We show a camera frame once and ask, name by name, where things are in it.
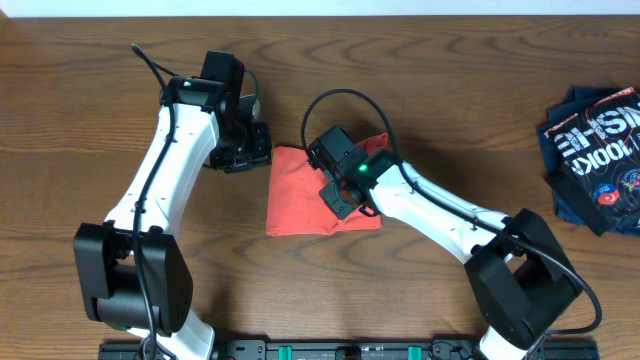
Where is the red Boyd soccer t-shirt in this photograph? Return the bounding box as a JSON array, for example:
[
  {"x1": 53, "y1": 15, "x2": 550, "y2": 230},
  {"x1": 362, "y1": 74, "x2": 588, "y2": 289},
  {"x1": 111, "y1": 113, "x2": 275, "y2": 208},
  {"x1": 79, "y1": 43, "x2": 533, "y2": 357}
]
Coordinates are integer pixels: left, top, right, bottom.
[{"x1": 266, "y1": 146, "x2": 382, "y2": 237}]

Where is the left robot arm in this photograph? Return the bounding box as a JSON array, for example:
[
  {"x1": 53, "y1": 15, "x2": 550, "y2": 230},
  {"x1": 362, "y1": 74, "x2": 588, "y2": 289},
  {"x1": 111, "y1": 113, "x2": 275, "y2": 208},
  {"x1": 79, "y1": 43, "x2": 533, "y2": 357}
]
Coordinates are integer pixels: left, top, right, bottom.
[{"x1": 73, "y1": 46, "x2": 272, "y2": 359}]

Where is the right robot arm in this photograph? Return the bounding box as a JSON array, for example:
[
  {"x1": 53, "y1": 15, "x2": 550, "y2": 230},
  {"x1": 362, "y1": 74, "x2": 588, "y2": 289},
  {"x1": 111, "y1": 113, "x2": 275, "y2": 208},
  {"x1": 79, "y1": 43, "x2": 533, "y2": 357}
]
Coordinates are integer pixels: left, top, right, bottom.
[{"x1": 307, "y1": 127, "x2": 583, "y2": 359}]

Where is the dark printed folded garment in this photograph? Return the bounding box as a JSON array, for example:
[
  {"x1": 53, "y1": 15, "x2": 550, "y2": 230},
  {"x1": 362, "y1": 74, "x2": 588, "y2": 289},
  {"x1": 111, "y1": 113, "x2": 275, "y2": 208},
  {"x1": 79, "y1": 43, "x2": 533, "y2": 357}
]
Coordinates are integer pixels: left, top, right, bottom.
[{"x1": 537, "y1": 86, "x2": 639, "y2": 236}]

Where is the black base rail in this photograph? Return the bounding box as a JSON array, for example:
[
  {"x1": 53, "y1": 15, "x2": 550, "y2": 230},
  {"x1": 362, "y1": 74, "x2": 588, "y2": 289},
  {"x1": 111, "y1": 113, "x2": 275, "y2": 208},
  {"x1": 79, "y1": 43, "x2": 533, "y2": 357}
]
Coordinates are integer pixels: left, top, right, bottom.
[{"x1": 97, "y1": 338, "x2": 601, "y2": 360}]

